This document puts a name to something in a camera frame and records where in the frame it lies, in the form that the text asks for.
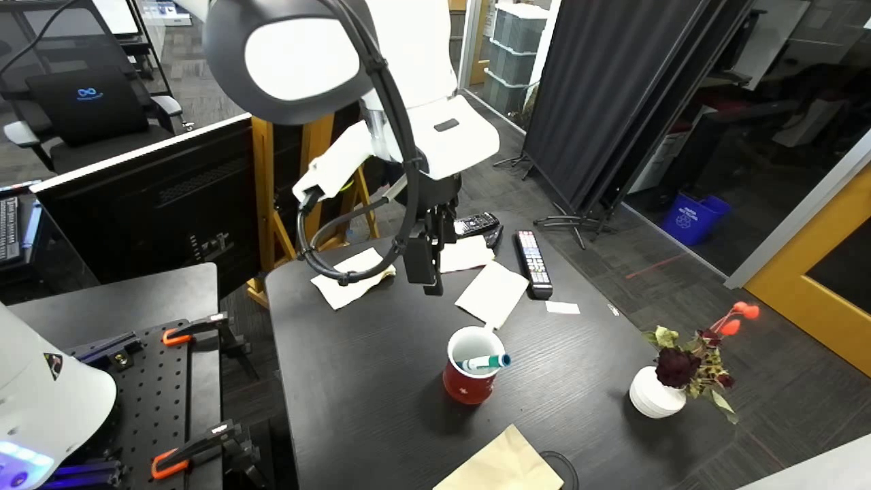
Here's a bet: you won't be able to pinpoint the white device housing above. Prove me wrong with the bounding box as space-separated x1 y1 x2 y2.
0 302 121 490

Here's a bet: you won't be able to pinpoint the short black handheld device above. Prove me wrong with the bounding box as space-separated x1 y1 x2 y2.
451 211 506 250

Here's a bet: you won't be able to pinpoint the black perforated board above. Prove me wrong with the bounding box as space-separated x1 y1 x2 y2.
51 322 198 490

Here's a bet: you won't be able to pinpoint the white folded napkin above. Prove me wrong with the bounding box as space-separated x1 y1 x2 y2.
310 246 400 314

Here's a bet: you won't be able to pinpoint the blue plastic bin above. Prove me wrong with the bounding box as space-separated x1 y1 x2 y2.
658 192 735 250

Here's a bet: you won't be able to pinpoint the black tripod stand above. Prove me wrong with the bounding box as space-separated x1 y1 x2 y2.
528 203 624 254

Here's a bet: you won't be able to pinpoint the yellow door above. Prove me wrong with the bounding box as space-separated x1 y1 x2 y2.
744 160 871 378

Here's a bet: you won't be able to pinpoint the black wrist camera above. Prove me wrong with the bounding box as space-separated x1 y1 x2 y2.
400 228 435 286

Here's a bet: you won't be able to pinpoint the red and white mug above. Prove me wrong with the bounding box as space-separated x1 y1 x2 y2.
441 325 510 409

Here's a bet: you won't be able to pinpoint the long black remote control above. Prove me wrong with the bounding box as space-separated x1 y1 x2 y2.
514 228 556 299

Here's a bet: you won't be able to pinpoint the wooden easel frame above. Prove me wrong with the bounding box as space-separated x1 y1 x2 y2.
242 111 385 307

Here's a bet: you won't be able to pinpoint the orange and black clamp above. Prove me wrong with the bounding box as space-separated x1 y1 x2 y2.
147 419 253 484
162 311 235 351

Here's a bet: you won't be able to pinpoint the red flowers with leaves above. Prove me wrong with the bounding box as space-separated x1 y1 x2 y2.
645 299 762 429

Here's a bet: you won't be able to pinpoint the black keyboard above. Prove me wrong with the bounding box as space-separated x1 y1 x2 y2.
0 188 45 268

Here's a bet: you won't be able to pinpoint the black office chair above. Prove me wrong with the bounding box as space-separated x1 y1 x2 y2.
0 65 189 175

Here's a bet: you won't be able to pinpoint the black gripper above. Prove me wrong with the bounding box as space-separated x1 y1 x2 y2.
417 175 462 299

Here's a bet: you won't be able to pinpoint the white round vase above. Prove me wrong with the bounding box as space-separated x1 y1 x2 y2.
626 363 688 423

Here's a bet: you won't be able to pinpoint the black round disc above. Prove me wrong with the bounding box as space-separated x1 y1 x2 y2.
541 450 583 490

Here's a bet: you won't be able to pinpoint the black computer monitor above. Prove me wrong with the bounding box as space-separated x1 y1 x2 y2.
30 111 268 296

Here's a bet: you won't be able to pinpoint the brown paper napkin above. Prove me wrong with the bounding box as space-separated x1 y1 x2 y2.
434 423 567 490

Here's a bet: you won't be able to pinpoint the green whiteboard marker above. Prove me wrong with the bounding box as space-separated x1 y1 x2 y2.
457 351 514 375

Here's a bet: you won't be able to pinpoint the grey plastic storage drawers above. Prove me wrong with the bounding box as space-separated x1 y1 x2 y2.
480 0 554 118

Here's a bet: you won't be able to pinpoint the black curtain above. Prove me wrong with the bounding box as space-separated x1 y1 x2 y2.
522 0 758 216

